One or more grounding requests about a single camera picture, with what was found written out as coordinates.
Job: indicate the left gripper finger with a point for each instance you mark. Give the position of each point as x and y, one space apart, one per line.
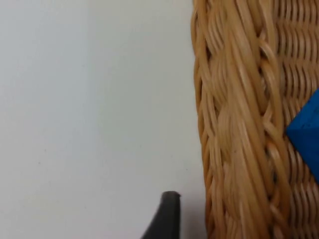
165 219

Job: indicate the blue cube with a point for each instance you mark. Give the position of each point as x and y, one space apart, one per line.
307 132

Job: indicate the pale brown wicker basket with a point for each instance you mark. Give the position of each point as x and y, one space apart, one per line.
249 124

